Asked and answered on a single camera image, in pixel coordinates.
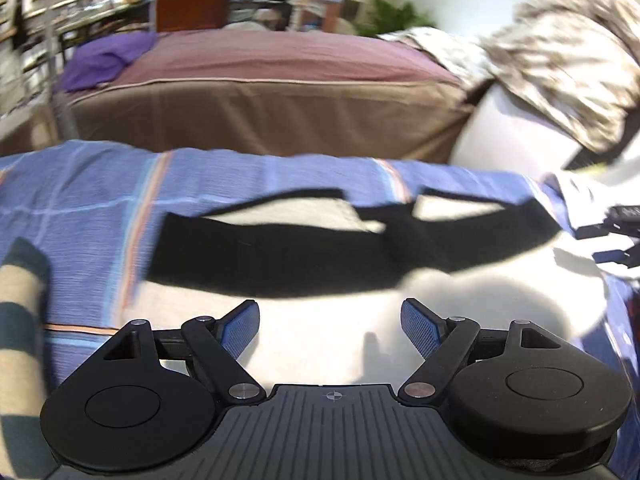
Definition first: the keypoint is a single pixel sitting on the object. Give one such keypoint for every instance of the brown covered bed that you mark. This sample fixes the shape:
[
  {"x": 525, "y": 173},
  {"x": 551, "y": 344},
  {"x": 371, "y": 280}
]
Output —
[{"x": 260, "y": 100}]

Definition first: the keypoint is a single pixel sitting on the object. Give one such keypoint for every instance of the purple cloth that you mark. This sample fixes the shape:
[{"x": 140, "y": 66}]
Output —
[{"x": 105, "y": 60}]

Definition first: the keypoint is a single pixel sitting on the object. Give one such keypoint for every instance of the dark wooden cabinet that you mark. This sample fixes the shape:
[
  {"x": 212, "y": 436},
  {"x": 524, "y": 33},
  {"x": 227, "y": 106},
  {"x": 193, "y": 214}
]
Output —
[{"x": 280, "y": 10}]

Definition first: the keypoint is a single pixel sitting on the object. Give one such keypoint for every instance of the cluttered table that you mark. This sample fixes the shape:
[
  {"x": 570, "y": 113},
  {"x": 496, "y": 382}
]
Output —
[{"x": 60, "y": 5}]

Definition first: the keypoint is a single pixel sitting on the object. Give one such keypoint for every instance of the green striped cream garment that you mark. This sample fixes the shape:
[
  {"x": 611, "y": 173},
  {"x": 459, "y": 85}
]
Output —
[{"x": 20, "y": 340}]

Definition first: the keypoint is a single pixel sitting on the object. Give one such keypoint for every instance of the floral beige quilt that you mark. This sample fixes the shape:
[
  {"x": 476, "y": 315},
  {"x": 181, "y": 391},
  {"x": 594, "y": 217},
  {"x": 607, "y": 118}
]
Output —
[{"x": 560, "y": 60}]

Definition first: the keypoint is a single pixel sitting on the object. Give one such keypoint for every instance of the white sweater with black trim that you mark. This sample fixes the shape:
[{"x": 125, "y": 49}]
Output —
[{"x": 310, "y": 255}]

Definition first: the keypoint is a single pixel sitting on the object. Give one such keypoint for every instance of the metal pole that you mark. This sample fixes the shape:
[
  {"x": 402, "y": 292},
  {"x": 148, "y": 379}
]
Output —
[{"x": 59, "y": 85}]

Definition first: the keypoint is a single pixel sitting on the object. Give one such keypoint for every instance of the white pillow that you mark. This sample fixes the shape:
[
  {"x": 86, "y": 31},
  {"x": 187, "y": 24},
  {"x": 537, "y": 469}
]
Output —
[{"x": 510, "y": 140}]

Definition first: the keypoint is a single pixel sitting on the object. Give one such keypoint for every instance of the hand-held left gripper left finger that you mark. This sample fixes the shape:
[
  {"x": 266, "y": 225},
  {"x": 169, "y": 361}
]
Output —
[{"x": 241, "y": 330}]

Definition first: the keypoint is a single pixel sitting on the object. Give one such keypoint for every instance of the blue plaid bedsheet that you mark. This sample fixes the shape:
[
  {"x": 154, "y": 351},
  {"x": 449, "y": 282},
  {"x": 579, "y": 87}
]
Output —
[{"x": 90, "y": 200}]

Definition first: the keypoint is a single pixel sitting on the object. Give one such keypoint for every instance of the green potted plant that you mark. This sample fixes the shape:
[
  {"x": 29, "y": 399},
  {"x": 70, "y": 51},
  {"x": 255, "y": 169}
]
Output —
[{"x": 395, "y": 17}]

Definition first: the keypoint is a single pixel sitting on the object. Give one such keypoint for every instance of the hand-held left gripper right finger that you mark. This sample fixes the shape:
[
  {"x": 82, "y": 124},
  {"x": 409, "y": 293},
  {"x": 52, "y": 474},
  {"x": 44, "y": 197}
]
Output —
[{"x": 420, "y": 327}]

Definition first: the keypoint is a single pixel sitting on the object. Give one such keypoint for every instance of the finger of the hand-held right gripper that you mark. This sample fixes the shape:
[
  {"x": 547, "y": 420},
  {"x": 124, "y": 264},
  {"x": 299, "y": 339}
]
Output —
[
  {"x": 620, "y": 217},
  {"x": 617, "y": 257}
]

